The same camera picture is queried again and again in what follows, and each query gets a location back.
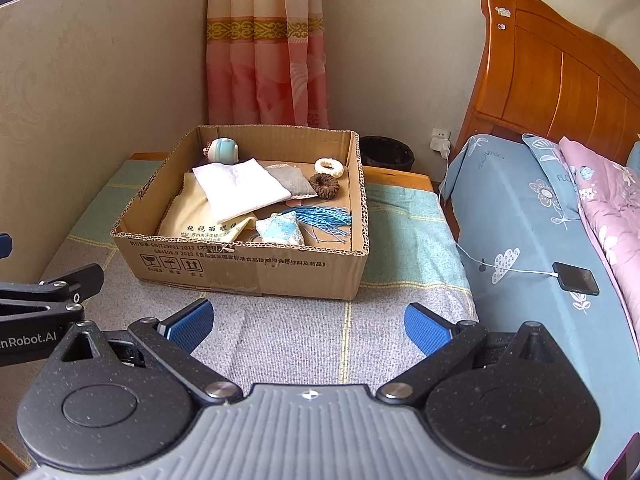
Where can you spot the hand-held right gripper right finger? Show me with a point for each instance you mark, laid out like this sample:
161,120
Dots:
425,327

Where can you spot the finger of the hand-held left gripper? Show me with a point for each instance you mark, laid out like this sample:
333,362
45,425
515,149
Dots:
5,246
60,287

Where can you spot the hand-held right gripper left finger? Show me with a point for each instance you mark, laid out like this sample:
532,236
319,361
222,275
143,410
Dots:
192,322

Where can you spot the cardboard box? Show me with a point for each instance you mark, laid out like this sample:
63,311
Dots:
240,275

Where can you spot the yellow lens cleaning cloth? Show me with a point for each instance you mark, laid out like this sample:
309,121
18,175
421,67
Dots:
185,215

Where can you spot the small fabric sachet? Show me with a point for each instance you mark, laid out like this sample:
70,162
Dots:
280,230

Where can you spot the white cloth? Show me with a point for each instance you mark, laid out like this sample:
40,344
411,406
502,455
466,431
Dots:
240,187

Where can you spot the blue thread tassel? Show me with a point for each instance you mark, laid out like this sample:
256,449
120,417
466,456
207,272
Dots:
325,217

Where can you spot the grey fabric pouch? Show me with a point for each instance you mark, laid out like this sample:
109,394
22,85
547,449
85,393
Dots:
292,180

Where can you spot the blue white round toy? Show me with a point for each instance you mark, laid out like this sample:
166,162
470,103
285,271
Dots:
222,150

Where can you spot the brown hair scrunchie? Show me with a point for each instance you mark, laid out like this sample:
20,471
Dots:
316,185

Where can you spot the white hair scrunchie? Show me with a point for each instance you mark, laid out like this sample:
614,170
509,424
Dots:
322,165

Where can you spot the blue floral bedsheet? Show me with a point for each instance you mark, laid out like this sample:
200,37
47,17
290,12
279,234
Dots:
515,210

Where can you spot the black smartphone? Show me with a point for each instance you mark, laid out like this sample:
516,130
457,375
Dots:
575,278

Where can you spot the black trash bin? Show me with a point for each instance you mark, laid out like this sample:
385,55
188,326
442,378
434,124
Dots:
387,155

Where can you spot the white charger plug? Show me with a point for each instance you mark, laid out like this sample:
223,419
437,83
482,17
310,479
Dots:
442,146

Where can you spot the blue floral pillow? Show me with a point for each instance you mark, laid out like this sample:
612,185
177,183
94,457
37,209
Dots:
547,160
634,160

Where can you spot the pink floral quilt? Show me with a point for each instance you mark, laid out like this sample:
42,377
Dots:
615,210

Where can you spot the pink-edged dark object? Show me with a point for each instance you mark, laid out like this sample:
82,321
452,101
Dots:
627,460

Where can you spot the pink patterned curtain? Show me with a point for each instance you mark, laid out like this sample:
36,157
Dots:
265,60

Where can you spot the wooden bed headboard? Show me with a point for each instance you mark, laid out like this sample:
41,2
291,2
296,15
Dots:
550,75

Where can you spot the white wall socket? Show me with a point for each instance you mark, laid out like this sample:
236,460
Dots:
440,134

